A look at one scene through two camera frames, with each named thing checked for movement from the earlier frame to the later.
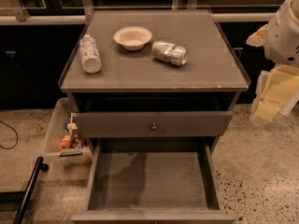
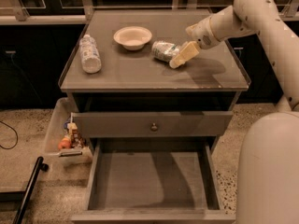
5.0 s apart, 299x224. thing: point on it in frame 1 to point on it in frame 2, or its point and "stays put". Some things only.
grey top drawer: [154, 124] stays put
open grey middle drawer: [153, 181] stays put
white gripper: [282, 37] to [202, 32]
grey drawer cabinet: [150, 91] stays put
